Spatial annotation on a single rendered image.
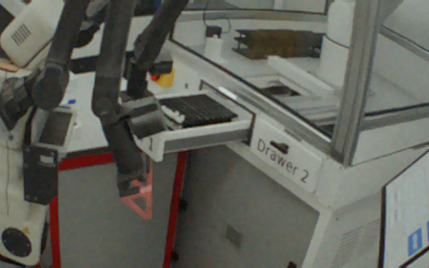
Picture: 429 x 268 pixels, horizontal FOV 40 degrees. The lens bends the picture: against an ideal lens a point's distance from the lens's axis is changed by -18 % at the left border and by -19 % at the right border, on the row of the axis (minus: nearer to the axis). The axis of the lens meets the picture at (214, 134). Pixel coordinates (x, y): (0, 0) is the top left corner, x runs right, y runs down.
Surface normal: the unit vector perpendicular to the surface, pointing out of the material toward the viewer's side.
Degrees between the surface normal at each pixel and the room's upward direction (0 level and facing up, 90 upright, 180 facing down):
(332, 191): 90
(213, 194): 90
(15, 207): 90
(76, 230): 90
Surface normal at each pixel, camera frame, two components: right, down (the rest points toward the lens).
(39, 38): 0.06, 0.42
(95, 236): 0.58, 0.42
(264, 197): -0.80, 0.12
